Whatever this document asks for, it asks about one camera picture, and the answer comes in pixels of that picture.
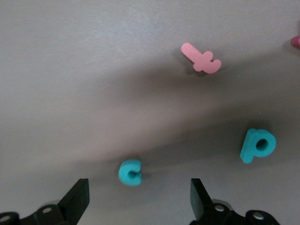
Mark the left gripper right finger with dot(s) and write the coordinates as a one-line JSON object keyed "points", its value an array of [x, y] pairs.
{"points": [[201, 206]]}

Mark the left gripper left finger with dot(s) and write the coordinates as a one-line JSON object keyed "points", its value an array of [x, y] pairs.
{"points": [[75, 201]]}

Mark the teal foam letter c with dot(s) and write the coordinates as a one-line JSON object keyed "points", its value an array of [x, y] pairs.
{"points": [[124, 173]]}

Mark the teal foam letter p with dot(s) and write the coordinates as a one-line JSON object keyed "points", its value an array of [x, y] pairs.
{"points": [[248, 150]]}

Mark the dark red foam letter k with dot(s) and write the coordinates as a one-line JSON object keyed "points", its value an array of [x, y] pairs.
{"points": [[295, 42]]}

